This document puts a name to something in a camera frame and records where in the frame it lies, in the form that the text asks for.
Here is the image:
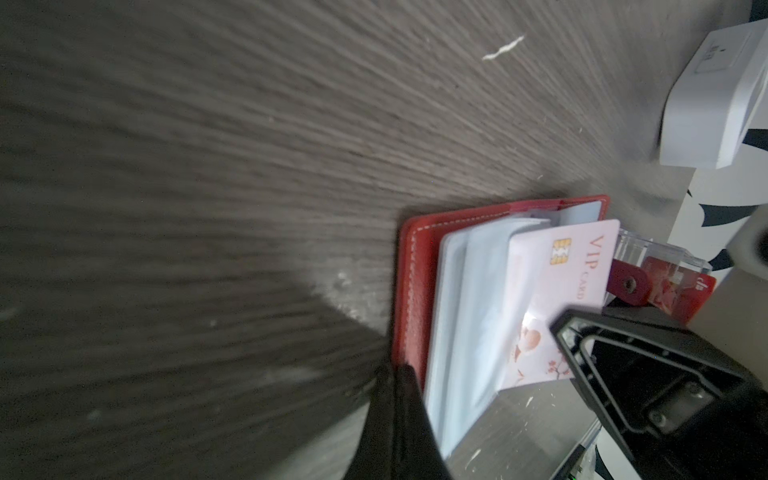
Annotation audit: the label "red vip card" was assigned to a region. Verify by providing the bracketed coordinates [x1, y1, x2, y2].
[641, 257, 717, 324]

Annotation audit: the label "red leather card holder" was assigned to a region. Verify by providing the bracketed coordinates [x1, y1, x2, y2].
[391, 194, 654, 460]

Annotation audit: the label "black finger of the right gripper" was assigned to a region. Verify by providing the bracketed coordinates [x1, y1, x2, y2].
[550, 307, 767, 479]

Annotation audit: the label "white digital clock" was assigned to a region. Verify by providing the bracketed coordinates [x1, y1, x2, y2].
[659, 19, 767, 169]

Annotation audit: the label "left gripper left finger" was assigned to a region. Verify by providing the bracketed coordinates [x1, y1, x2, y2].
[343, 364, 397, 480]

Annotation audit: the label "clear acrylic card stand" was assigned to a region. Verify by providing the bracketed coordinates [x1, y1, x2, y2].
[605, 229, 717, 323]

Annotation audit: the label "pink white card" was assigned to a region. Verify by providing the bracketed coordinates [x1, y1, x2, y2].
[499, 220, 620, 390]

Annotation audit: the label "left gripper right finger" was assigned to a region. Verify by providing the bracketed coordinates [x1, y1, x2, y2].
[398, 364, 452, 479]

